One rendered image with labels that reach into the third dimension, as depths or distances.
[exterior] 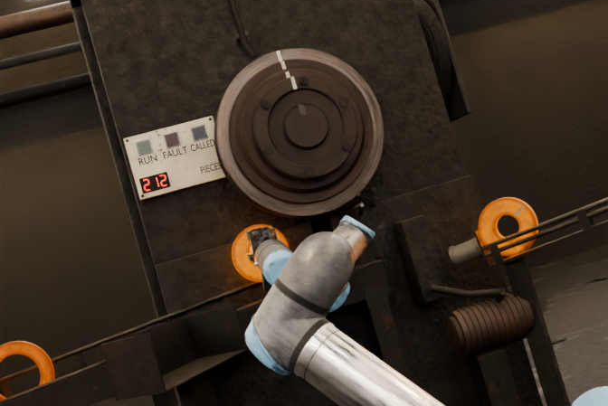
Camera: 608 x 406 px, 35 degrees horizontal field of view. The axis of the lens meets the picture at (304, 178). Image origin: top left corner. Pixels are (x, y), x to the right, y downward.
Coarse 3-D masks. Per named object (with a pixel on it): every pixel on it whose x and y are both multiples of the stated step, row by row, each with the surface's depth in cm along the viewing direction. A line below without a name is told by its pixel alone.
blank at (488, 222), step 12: (492, 204) 261; (504, 204) 260; (516, 204) 259; (480, 216) 263; (492, 216) 261; (516, 216) 259; (528, 216) 257; (480, 228) 263; (492, 228) 262; (528, 228) 258; (492, 240) 262; (516, 240) 259; (504, 252) 261; (516, 252) 259
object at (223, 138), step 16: (304, 48) 272; (256, 64) 269; (336, 64) 272; (240, 80) 267; (352, 80) 273; (224, 96) 266; (368, 96) 273; (224, 112) 266; (224, 128) 265; (224, 144) 265; (224, 160) 264; (368, 160) 271; (240, 176) 264; (368, 176) 270; (256, 192) 265; (352, 192) 269; (272, 208) 265; (288, 208) 266; (304, 208) 266; (320, 208) 267; (336, 208) 268
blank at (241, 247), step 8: (256, 224) 266; (264, 224) 266; (240, 232) 268; (280, 232) 267; (240, 240) 265; (280, 240) 266; (232, 248) 267; (240, 248) 264; (248, 248) 265; (232, 256) 266; (240, 256) 264; (240, 264) 264; (248, 264) 264; (240, 272) 264; (248, 272) 264; (256, 272) 264; (256, 280) 264
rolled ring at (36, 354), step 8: (8, 344) 252; (16, 344) 252; (24, 344) 252; (32, 344) 253; (0, 352) 251; (8, 352) 251; (16, 352) 252; (24, 352) 252; (32, 352) 252; (40, 352) 252; (0, 360) 251; (40, 360) 252; (48, 360) 253; (40, 368) 252; (48, 368) 252; (48, 376) 252; (40, 384) 252; (0, 400) 250
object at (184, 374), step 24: (216, 312) 241; (144, 336) 219; (168, 336) 245; (192, 336) 249; (216, 336) 242; (240, 336) 236; (120, 360) 226; (144, 360) 220; (168, 360) 243; (192, 360) 248; (216, 360) 234; (120, 384) 228; (144, 384) 221; (168, 384) 223; (192, 384) 230
